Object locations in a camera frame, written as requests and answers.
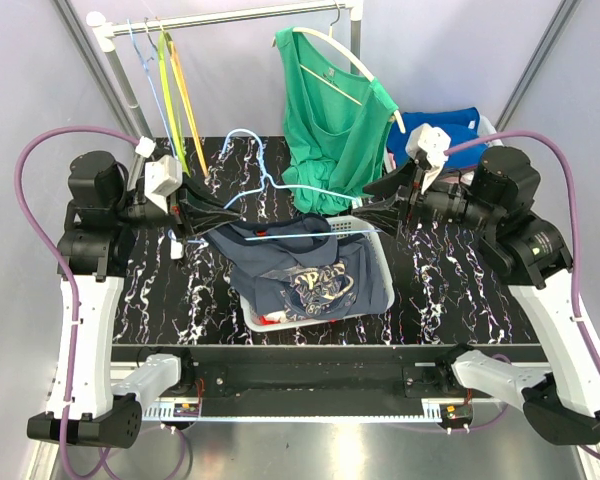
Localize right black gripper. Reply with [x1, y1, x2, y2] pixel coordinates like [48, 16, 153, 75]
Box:
[352, 153, 500, 239]

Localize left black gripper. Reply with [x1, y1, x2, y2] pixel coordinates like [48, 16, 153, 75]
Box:
[113, 171, 241, 243]

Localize lime green hanger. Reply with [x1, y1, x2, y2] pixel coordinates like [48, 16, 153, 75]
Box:
[158, 30, 190, 175]

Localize dark navy tank top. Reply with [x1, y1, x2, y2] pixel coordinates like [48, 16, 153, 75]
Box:
[205, 214, 386, 320]

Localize red tank top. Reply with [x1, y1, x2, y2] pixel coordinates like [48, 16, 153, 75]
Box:
[259, 311, 288, 326]

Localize light blue wire hanger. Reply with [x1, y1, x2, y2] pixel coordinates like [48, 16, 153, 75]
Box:
[127, 20, 177, 157]

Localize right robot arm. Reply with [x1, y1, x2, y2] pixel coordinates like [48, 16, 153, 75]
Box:
[354, 146, 600, 446]

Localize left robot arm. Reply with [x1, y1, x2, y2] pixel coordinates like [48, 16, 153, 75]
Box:
[14, 151, 239, 449]

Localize cream curved wooden hanger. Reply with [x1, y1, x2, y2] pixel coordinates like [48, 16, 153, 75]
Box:
[292, 4, 407, 135]

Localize large white perforated basket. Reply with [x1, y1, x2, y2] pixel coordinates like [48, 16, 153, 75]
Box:
[240, 215, 395, 333]

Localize green t-shirt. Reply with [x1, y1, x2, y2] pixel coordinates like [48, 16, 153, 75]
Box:
[275, 28, 398, 215]

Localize folded blue clothes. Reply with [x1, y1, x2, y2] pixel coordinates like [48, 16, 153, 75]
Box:
[386, 107, 481, 155]

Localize small white laundry basket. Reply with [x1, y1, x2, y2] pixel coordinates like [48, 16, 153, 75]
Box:
[384, 114, 496, 173]

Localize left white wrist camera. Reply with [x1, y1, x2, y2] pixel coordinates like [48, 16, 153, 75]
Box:
[135, 136, 183, 213]

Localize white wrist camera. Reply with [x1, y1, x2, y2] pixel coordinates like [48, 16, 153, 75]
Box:
[405, 123, 451, 193]
[135, 136, 183, 213]

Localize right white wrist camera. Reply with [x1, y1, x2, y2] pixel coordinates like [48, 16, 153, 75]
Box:
[405, 123, 451, 193]

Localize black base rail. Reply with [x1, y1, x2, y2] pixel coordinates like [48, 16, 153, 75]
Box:
[112, 343, 561, 419]

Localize white clothes rack frame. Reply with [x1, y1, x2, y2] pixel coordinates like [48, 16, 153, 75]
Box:
[85, 0, 364, 259]

